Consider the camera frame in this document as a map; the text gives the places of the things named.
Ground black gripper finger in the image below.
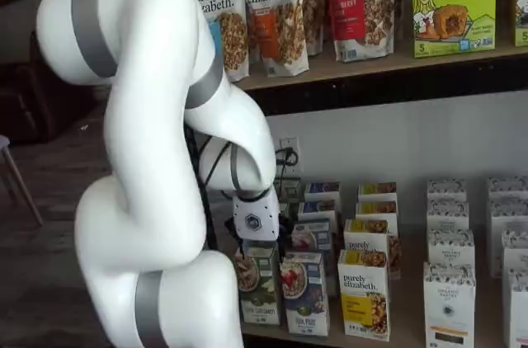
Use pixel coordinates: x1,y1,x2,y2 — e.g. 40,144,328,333
275,214,295,262
224,217,249,267

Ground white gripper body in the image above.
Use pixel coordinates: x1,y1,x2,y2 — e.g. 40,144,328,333
232,189,282,242

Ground blue and white oatmeal box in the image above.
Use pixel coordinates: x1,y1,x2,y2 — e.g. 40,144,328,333
290,219,337,298
279,251,331,337

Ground blue white granola box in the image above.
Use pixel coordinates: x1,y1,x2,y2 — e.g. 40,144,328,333
304,181,342,203
297,199,342,225

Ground yellow white granola box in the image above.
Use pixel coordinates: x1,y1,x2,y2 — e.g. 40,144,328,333
337,248,392,343
355,199,399,223
343,219,402,281
357,181,398,203

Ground light wooden shelf board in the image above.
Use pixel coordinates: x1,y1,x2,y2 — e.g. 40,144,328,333
238,45,528,92
241,195,528,348

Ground white patterned-top box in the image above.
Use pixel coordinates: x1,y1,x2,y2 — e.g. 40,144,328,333
501,230,528,279
423,261,478,348
507,269,528,348
427,199,470,232
485,176,528,203
486,198,528,280
427,177,468,203
427,228,476,266

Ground black metal shelf rack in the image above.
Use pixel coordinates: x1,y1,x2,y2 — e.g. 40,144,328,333
144,0,528,348

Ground green Bobo's apple pie box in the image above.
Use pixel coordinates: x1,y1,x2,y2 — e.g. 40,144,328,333
411,0,498,59

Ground blue label granola bag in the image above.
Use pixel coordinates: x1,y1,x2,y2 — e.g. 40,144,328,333
183,0,251,83

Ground red label granola bag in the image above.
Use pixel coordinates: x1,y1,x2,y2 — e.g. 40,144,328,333
318,0,396,63

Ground dark brown armchair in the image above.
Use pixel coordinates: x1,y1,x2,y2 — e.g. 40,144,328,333
0,63,112,147

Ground grey chair wooden legs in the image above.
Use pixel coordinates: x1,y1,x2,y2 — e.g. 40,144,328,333
0,135,45,228

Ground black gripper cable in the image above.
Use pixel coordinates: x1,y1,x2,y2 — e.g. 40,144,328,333
197,139,248,250

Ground black power cord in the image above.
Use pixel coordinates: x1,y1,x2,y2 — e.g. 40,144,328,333
271,146,299,200

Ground white wall outlet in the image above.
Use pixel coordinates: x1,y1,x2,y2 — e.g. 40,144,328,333
279,136,302,176

